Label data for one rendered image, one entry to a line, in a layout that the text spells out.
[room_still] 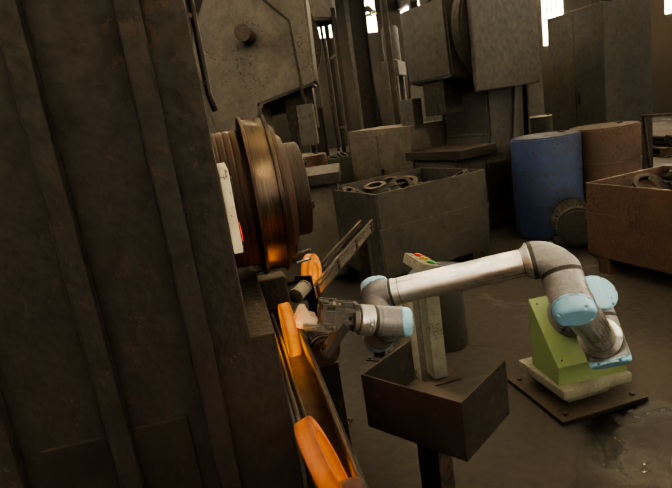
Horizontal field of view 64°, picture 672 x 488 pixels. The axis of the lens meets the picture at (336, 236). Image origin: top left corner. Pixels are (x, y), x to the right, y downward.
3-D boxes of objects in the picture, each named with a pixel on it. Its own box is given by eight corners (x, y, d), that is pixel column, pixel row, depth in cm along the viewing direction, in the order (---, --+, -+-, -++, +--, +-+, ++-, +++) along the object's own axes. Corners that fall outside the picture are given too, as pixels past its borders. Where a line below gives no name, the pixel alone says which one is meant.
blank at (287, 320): (282, 318, 142) (295, 315, 143) (274, 295, 157) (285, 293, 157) (292, 368, 147) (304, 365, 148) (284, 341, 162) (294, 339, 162)
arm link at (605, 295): (591, 288, 221) (611, 270, 206) (605, 328, 212) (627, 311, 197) (555, 291, 220) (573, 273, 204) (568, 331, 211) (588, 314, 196)
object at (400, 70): (396, 170, 1124) (379, 31, 1063) (422, 167, 1106) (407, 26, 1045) (388, 176, 1042) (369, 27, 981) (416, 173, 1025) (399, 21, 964)
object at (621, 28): (597, 186, 652) (590, 14, 608) (653, 192, 577) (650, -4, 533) (554, 196, 634) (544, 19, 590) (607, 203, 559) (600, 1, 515)
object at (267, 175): (276, 293, 141) (243, 113, 131) (260, 254, 186) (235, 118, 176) (299, 288, 143) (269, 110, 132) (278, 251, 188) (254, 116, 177)
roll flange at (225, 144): (238, 301, 140) (202, 119, 129) (231, 260, 185) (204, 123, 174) (276, 293, 141) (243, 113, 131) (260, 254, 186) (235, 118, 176)
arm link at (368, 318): (365, 329, 162) (374, 341, 153) (350, 328, 161) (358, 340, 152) (369, 301, 161) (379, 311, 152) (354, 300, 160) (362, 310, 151)
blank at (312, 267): (310, 298, 220) (318, 298, 219) (297, 276, 209) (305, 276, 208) (317, 268, 230) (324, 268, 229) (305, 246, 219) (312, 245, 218)
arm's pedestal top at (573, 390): (579, 351, 250) (579, 343, 249) (632, 381, 219) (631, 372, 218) (518, 367, 243) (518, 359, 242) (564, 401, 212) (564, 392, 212)
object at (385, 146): (392, 214, 671) (381, 126, 646) (456, 222, 579) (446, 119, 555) (358, 224, 644) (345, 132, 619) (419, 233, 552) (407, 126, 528)
